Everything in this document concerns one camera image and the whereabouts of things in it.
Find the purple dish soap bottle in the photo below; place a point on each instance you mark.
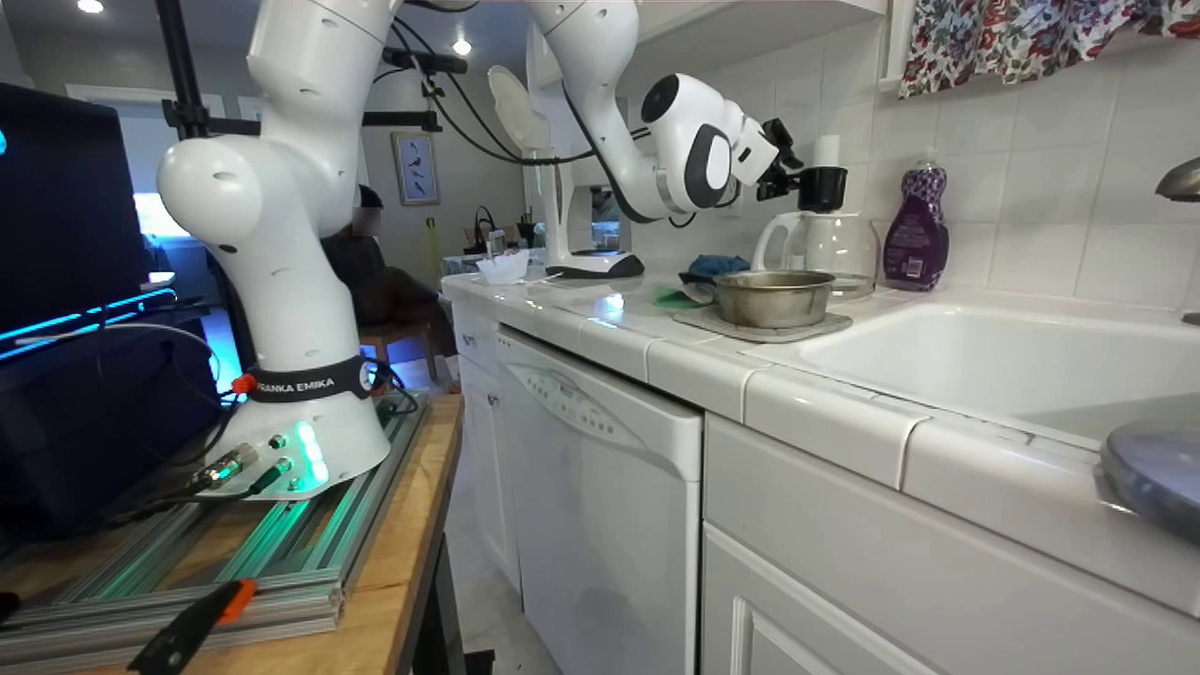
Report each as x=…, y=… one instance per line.
x=915, y=234

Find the grey pot mat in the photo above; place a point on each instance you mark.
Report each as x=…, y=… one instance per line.
x=825, y=328

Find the white sink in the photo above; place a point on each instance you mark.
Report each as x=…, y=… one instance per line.
x=1012, y=361

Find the white cabinet door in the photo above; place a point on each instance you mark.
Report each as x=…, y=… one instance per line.
x=797, y=619
x=487, y=469

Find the blue-grey plate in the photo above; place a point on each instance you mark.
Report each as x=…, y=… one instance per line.
x=1158, y=473

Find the white bowl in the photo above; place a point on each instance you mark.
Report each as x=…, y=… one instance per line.
x=503, y=268

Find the floral curtain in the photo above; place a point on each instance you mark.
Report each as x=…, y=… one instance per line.
x=1012, y=37

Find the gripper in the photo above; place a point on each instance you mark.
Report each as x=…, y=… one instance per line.
x=774, y=178

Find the silver tap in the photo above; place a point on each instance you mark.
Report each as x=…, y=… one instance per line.
x=1181, y=180

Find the blue cloth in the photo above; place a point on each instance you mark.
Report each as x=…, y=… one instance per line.
x=717, y=265

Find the wooden chair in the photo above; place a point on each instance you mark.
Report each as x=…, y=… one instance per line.
x=403, y=339

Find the framed bird picture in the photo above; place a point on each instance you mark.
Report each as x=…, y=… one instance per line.
x=416, y=169

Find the white wall cabinet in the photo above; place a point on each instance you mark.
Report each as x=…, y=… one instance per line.
x=712, y=28

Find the black monitor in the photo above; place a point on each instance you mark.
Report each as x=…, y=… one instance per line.
x=66, y=206

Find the white dishwasher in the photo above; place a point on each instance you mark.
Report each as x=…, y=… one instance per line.
x=600, y=506

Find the steel cooking pot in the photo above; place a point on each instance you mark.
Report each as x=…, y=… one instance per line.
x=773, y=302

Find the small black pot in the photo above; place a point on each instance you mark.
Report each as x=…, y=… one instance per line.
x=825, y=190

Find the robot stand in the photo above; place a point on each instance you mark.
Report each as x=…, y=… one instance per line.
x=394, y=581

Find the glass coffee pot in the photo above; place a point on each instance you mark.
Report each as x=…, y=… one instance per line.
x=839, y=253

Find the white drawer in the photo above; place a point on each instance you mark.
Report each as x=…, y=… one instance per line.
x=474, y=337

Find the person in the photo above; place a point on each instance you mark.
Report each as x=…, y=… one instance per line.
x=384, y=281

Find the green sponge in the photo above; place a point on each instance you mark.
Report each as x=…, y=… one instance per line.
x=675, y=299

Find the black computer case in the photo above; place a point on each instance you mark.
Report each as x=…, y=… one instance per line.
x=84, y=431

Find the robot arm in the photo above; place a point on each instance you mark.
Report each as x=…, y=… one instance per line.
x=291, y=281

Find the black and orange clamp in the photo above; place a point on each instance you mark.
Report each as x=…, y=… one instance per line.
x=187, y=628

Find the camera on mount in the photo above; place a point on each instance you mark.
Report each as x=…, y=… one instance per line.
x=187, y=94

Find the ceiling light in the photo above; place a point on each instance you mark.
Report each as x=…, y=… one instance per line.
x=90, y=6

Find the white cylinder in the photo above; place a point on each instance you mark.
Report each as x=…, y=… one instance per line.
x=827, y=150

